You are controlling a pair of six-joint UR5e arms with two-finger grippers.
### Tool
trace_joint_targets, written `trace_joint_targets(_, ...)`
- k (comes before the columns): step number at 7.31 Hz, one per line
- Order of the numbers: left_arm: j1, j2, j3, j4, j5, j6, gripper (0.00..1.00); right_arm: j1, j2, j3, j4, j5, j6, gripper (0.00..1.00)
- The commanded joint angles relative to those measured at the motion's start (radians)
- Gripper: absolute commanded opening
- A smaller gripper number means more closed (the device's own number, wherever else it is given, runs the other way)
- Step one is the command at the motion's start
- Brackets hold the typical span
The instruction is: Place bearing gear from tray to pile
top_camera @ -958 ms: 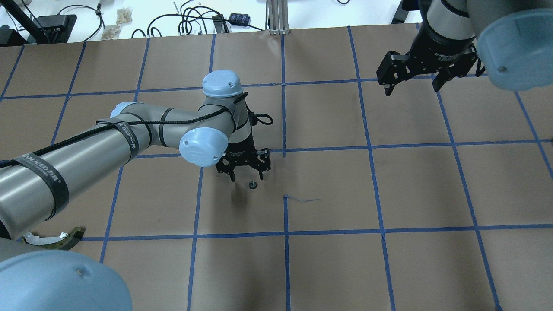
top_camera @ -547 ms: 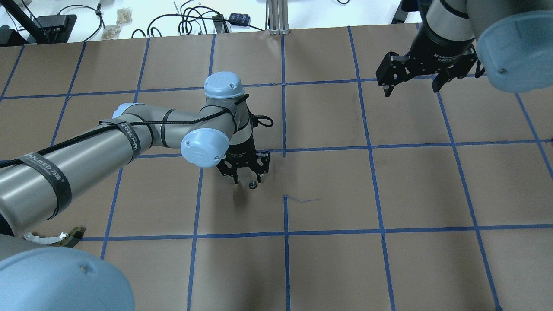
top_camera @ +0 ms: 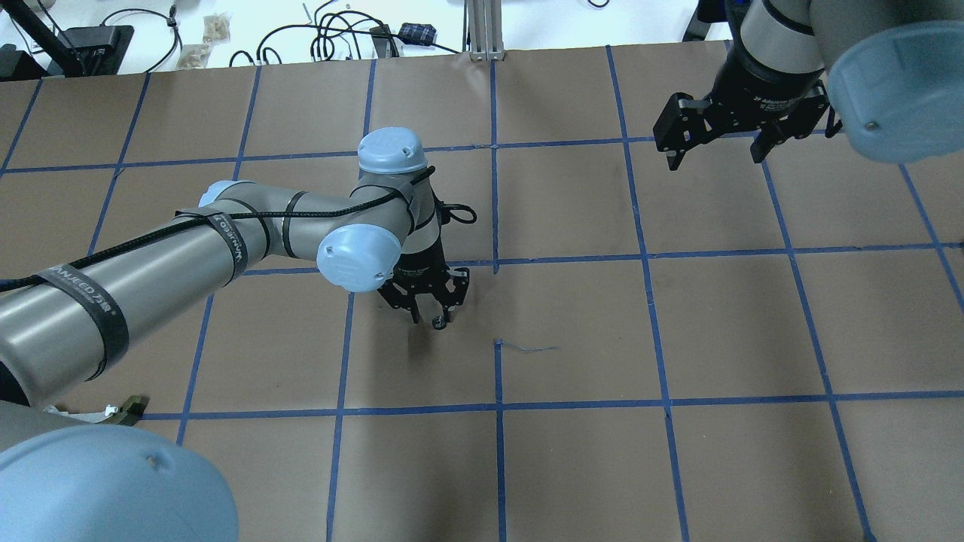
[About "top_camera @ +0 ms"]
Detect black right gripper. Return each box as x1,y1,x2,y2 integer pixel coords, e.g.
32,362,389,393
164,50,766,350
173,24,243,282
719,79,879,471
653,81,843,172

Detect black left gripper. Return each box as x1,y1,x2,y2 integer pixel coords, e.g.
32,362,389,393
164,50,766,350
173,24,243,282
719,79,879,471
377,262,471,324

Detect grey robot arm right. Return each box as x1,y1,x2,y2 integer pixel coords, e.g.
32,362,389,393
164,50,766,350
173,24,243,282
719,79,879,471
653,1,963,169

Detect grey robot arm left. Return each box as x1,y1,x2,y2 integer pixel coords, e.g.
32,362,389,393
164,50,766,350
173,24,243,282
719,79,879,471
61,145,686,541

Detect loose blue tape thread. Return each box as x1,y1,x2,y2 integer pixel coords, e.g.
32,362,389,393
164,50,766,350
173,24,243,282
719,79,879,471
497,340,559,353

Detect blue checkered small box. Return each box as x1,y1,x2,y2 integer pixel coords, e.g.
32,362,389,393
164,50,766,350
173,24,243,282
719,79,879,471
397,22,438,46

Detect rusty curved brake shoe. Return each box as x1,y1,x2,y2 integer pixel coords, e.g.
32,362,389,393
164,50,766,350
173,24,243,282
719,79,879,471
42,395,149,428

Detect aluminium profile post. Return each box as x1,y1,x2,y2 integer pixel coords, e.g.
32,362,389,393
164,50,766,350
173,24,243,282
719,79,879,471
462,1,505,62

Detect black tangled cables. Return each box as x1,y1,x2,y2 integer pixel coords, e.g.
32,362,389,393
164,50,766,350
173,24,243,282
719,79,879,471
226,0,460,67

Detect black camera stand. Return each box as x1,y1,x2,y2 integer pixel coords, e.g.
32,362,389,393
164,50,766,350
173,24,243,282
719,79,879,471
2,1,135,77

